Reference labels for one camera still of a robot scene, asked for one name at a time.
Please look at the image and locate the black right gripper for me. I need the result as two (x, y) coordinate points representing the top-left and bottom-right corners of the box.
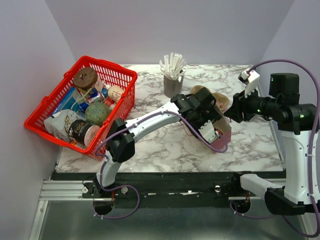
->
(223, 84), (280, 123)

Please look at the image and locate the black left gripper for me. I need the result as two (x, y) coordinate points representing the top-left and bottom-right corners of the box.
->
(184, 105), (221, 139)

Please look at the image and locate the pink beige paper bag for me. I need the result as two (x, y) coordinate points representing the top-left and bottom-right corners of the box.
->
(210, 100), (232, 151)

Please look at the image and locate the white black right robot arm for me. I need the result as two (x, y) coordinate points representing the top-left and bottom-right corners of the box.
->
(224, 70), (320, 216)

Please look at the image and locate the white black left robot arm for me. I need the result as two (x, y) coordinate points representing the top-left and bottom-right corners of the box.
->
(93, 88), (226, 198)

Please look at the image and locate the brown cardboard cup carrier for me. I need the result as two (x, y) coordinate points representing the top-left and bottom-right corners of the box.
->
(190, 85), (230, 113)

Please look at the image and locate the grey straw holder can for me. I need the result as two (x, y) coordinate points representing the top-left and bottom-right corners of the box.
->
(163, 76), (184, 98)

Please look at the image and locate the white wrapped straws bunch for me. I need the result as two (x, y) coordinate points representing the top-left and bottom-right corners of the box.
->
(159, 52), (187, 82)

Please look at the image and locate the red plastic shopping basket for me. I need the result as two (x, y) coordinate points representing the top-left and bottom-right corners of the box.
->
(23, 55), (139, 161)

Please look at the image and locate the cream bottle with pink print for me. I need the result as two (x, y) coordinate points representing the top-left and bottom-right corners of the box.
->
(105, 84), (125, 103)

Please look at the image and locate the red and white can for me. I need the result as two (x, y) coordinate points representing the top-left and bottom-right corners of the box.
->
(103, 97), (116, 109)

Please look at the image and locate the green round melon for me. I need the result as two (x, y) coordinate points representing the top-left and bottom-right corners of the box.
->
(85, 102), (112, 127)

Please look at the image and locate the blue drink can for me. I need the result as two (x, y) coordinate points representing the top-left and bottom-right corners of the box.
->
(78, 101), (91, 113)

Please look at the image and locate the brown lidded round jar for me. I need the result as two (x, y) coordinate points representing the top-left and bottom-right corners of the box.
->
(73, 67), (98, 90)

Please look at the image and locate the black Force tub pink lid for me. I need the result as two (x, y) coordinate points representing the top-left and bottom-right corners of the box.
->
(67, 119), (100, 148)

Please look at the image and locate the blue flat box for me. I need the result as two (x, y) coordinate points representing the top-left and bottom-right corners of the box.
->
(51, 86), (82, 115)

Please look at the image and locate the white grey snack bag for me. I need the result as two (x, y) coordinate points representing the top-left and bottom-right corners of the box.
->
(44, 109), (80, 142)

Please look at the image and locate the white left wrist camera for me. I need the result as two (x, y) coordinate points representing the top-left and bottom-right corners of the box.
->
(198, 120), (220, 144)

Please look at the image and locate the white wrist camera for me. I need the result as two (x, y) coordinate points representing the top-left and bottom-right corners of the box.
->
(238, 68), (260, 98)
(198, 120), (220, 144)

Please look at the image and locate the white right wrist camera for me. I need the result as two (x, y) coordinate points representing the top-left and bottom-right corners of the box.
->
(238, 68), (260, 98)

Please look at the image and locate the black table front rail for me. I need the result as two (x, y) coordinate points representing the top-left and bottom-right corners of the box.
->
(51, 172), (246, 209)

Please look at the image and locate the aluminium extrusion rail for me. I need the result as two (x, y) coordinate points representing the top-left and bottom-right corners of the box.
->
(29, 180), (112, 240)

